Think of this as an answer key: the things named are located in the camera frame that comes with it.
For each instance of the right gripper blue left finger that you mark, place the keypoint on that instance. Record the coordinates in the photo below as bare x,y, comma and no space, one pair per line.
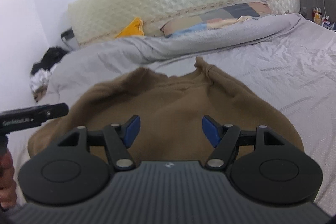
118,139

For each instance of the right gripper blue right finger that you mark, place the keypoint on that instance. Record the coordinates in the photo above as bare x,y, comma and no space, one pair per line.
224,139

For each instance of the brown zip hoodie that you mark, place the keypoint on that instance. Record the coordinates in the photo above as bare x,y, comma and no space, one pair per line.
171,111

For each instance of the person's left hand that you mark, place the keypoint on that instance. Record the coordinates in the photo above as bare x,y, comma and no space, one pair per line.
8,185

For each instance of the white crumpled garment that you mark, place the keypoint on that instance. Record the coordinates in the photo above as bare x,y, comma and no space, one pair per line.
41,78

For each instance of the black garment pile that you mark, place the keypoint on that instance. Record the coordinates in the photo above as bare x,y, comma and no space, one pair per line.
52,56

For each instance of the grey white duvet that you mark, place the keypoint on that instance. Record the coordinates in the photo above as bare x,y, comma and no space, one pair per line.
81,69

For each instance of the white bed sheet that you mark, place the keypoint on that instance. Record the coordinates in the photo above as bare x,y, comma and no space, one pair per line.
293,72

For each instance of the orange yellow cloth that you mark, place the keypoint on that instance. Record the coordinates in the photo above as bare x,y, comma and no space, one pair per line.
134,28

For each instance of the patchwork patterned pillow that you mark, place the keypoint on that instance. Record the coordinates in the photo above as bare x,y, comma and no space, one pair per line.
216,19

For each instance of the small items on nightstand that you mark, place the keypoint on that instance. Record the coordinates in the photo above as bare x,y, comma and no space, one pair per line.
317,17

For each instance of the black wall socket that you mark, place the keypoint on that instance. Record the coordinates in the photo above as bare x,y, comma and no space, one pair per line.
69,40

